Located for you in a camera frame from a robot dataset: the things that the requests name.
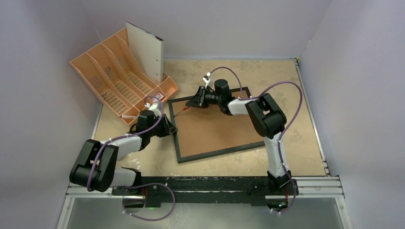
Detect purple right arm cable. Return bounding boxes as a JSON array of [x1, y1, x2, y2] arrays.
[[209, 66, 304, 215]]

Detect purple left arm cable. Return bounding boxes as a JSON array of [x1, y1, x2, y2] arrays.
[[86, 95, 177, 222]]

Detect small red white box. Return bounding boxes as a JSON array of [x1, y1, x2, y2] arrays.
[[155, 93, 165, 101]]

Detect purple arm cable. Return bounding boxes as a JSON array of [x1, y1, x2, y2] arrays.
[[209, 66, 304, 215], [86, 95, 177, 222]]

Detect red white marker pen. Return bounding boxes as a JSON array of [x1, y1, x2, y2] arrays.
[[121, 115, 137, 119]]

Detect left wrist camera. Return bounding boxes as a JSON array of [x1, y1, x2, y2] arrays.
[[145, 102, 163, 116]]

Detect black sunflower photo frame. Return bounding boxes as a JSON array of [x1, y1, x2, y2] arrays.
[[168, 96, 265, 163]]

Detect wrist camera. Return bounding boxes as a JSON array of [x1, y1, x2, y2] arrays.
[[202, 72, 213, 89], [145, 102, 163, 116]]

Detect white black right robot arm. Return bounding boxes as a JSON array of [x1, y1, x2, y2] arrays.
[[186, 79, 291, 194]]

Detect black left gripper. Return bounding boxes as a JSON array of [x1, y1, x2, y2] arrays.
[[148, 114, 177, 138]]

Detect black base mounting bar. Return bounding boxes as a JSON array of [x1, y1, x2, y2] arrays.
[[112, 176, 299, 208]]

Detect white binder board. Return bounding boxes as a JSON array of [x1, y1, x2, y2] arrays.
[[126, 21, 164, 84]]

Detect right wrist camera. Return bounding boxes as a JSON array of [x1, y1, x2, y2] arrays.
[[202, 72, 213, 89]]

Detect peach plastic file organizer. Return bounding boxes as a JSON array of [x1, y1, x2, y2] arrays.
[[70, 28, 179, 125]]

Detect aluminium rail frame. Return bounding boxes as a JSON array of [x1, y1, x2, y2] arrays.
[[69, 73, 344, 215]]

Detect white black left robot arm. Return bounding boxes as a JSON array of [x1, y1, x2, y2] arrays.
[[69, 110, 178, 195]]

